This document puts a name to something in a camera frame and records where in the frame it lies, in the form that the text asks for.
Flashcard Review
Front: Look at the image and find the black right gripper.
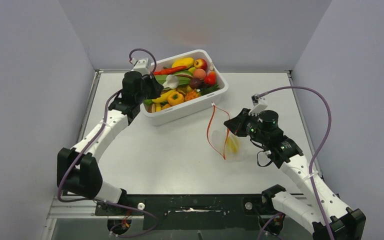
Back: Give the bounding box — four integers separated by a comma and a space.
224, 108, 269, 145

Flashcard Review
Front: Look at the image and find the yellow green starfruit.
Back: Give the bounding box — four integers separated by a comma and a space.
226, 135, 241, 154

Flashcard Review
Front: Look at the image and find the white garlic bulb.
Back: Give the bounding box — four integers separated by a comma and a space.
162, 74, 180, 89

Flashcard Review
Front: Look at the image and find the clear zip top bag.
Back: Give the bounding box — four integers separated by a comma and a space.
206, 102, 247, 162

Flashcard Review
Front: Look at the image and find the green leaf vegetable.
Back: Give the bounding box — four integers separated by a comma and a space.
155, 70, 193, 89

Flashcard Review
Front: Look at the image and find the red tomato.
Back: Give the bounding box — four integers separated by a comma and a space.
204, 71, 217, 87

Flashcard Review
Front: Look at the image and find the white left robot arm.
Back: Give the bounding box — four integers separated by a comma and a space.
57, 70, 163, 204

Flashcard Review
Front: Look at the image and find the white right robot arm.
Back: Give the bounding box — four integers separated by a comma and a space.
223, 108, 366, 240

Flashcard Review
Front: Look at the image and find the orange fried food piece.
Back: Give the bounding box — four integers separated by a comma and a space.
184, 90, 201, 102

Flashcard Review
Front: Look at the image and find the yellow banana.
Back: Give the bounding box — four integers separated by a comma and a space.
151, 89, 176, 103

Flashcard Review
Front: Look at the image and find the red chili pepper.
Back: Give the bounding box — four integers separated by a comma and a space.
153, 65, 187, 76

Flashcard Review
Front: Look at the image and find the yellow bell pepper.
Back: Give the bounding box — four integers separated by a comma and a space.
167, 91, 185, 106

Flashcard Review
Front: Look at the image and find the white plastic bin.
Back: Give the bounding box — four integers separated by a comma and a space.
141, 49, 229, 126

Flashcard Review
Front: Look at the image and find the dark purple passionfruit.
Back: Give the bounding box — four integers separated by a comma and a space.
189, 77, 203, 89

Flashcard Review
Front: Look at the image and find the yellow mango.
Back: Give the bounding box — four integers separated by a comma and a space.
171, 57, 195, 69

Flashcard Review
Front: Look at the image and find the pink peach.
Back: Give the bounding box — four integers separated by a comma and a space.
193, 68, 207, 80

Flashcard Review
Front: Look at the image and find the red apple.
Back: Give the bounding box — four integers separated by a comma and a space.
193, 58, 208, 71

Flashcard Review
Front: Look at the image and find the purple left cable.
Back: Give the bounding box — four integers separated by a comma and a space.
56, 48, 158, 204

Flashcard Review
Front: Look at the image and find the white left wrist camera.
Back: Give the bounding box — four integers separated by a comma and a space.
130, 57, 151, 75

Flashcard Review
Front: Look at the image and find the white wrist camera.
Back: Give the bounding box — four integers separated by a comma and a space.
248, 94, 268, 117
130, 57, 151, 75

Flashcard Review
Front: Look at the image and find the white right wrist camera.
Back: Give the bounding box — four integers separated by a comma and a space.
248, 94, 268, 117

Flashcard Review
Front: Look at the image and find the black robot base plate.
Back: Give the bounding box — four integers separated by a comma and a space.
94, 193, 289, 233

